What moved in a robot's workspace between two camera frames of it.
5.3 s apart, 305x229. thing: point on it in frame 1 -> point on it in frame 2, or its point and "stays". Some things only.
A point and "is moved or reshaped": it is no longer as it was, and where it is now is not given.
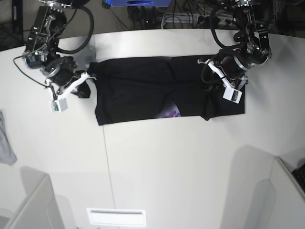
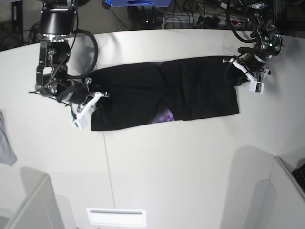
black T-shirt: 132,88 is moved or reshaped
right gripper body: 231,72 -> 252,64
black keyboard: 299,174 stays
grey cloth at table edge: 7,155 stays
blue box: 140,3 stays
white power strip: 198,20 stays
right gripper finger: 83,90 -> 100,104
